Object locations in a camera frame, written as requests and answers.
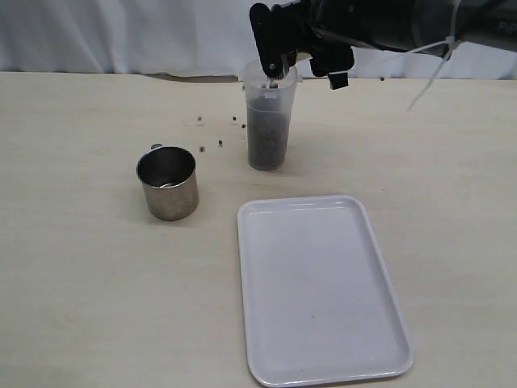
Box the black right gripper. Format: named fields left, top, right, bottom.
left=249, top=0, right=416, bottom=90

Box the steel mug with kibble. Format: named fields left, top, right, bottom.
left=280, top=51, right=312, bottom=68

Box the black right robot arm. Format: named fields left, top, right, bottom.
left=249, top=0, right=516, bottom=90

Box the translucent plastic tall container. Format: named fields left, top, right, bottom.
left=243, top=59, right=298, bottom=171

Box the spilled kibble near container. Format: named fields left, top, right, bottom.
left=230, top=116, right=246, bottom=129

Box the white curtain backdrop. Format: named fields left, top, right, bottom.
left=0, top=0, right=517, bottom=80

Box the white plastic tray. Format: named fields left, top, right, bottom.
left=237, top=195, right=414, bottom=387

